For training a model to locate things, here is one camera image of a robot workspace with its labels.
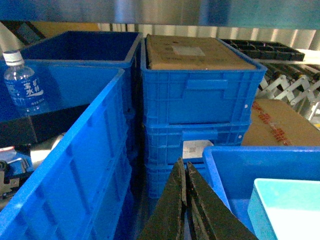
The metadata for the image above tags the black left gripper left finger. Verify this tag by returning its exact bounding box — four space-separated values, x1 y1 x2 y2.
138 158 187 240

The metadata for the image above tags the blue open crate back left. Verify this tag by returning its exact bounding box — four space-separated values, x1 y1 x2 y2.
20 31 143 114

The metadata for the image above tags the teal plastic tray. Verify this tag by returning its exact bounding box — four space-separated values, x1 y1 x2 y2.
247 178 320 240

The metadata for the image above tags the lower blue stacked crate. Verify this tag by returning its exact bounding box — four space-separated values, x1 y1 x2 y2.
144 120 251 199

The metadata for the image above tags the clear water bottle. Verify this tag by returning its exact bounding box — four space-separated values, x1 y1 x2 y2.
3 50 50 116

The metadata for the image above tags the cardboard sheet with label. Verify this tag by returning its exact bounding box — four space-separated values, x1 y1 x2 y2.
146 34 256 70

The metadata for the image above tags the blue plastic bin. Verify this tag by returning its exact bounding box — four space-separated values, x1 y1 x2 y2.
202 146 320 232

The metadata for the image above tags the large blue ribbed crate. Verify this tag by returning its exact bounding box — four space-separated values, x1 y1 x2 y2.
0 69 132 240

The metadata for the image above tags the black compartment tray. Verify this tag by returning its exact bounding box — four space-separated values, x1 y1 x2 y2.
221 39 305 62

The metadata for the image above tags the brown cardboard box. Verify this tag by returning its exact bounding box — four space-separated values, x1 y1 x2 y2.
241 99 320 147

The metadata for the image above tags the blue crate with cardboard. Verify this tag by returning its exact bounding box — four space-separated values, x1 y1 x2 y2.
140 37 267 125

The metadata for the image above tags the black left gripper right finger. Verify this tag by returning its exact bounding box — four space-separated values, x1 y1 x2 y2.
186 162 257 240

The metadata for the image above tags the expandable roller conveyor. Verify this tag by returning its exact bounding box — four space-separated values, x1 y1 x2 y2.
256 61 320 129

